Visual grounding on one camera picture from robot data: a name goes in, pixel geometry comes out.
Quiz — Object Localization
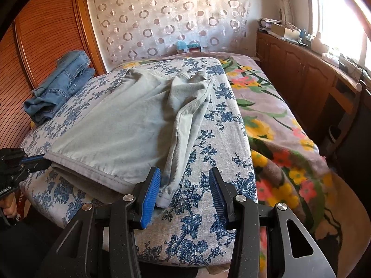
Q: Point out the window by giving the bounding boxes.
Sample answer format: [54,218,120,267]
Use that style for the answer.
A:
[307,0,371,79]

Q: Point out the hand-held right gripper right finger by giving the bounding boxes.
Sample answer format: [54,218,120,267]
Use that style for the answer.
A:
[209,167,338,278]

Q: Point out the wooden headboard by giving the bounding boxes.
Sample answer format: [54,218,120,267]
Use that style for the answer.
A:
[0,0,108,151]

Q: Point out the flowered fleece blanket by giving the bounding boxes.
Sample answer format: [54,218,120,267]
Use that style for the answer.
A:
[174,51,345,273]

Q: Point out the grey pants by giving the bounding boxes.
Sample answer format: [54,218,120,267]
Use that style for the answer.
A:
[43,68,215,209]

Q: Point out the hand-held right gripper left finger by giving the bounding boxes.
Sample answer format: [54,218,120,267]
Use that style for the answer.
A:
[41,166,163,278]

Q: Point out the white jar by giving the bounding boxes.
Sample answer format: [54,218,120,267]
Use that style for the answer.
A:
[313,32,328,53]

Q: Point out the blue floral bed sheet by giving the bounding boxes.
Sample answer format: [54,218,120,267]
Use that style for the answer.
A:
[19,56,258,267]

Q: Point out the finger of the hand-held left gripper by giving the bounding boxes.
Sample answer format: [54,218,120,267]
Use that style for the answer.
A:
[20,155,47,164]
[26,159,58,171]

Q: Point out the stack of papers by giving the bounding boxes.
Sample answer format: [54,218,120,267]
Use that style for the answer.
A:
[258,17,283,32]

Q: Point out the person's dark clothing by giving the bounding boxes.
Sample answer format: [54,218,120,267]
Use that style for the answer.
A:
[0,205,70,278]

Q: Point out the circle patterned sheer curtain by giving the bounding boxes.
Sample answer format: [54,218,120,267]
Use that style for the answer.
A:
[87,0,253,67]

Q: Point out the blue denim jeans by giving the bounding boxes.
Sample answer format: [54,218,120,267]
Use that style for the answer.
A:
[23,50,96,126]

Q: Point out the person's left hand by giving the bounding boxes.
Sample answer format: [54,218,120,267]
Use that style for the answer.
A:
[1,193,18,219]

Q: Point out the cardboard box with blue cloth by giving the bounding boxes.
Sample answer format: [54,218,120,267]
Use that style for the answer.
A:
[175,41,202,53]

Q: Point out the dark wooden chair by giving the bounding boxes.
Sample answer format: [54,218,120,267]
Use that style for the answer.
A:
[327,81,371,186]

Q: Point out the wooden cabinet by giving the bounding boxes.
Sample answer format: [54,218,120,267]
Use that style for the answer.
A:
[255,30,371,139]

